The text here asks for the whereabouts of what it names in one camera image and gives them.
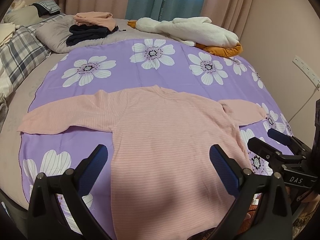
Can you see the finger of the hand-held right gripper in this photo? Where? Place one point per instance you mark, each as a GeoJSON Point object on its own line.
{"type": "Point", "coordinates": [262, 152]}
{"type": "Point", "coordinates": [280, 137]}

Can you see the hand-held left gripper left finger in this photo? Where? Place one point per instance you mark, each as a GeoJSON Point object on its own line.
{"type": "Point", "coordinates": [93, 170]}

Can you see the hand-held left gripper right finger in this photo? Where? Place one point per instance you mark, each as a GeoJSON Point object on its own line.
{"type": "Point", "coordinates": [223, 170]}

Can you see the pink striped sweater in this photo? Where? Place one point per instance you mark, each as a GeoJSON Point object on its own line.
{"type": "Point", "coordinates": [162, 142]}

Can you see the folded striped clothes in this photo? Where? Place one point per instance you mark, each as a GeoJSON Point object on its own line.
{"type": "Point", "coordinates": [48, 6]}

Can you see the white power strip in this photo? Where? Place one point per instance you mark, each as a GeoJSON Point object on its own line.
{"type": "Point", "coordinates": [306, 68]}

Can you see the purple floral blanket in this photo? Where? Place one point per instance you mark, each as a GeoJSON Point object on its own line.
{"type": "Point", "coordinates": [175, 77]}

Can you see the dark navy garment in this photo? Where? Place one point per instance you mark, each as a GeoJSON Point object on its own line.
{"type": "Point", "coordinates": [85, 35]}

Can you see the white goose plush toy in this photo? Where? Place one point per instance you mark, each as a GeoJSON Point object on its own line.
{"type": "Point", "coordinates": [190, 30]}

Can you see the plaid blanket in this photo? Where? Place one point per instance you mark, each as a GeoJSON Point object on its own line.
{"type": "Point", "coordinates": [22, 47]}

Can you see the grey pillow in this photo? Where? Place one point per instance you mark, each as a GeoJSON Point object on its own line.
{"type": "Point", "coordinates": [51, 33]}

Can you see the folded pink garment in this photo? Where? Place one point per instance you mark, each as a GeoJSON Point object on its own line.
{"type": "Point", "coordinates": [95, 20]}

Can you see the cream cloth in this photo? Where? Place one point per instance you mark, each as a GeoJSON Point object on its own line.
{"type": "Point", "coordinates": [5, 32]}

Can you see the beige pillow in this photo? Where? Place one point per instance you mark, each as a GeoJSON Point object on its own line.
{"type": "Point", "coordinates": [21, 13]}

